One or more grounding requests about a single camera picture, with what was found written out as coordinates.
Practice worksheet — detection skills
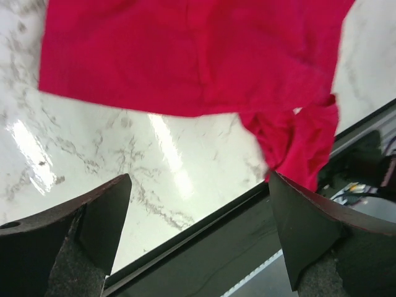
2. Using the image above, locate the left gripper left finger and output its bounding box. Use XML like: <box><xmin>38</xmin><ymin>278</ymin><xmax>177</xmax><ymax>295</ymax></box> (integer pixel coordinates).
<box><xmin>1</xmin><ymin>174</ymin><xmax>132</xmax><ymax>296</ymax></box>

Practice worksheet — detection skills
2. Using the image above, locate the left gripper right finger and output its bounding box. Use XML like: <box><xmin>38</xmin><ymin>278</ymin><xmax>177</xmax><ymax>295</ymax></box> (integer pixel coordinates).
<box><xmin>269</xmin><ymin>171</ymin><xmax>395</xmax><ymax>296</ymax></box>

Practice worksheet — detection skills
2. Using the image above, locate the crimson red t shirt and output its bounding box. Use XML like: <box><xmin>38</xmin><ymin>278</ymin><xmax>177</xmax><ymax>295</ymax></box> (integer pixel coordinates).
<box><xmin>38</xmin><ymin>0</ymin><xmax>353</xmax><ymax>191</ymax></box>

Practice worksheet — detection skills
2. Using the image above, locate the white slotted cable duct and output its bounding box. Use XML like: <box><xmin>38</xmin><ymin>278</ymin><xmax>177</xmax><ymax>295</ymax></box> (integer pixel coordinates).
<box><xmin>222</xmin><ymin>247</ymin><xmax>288</xmax><ymax>297</ymax></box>

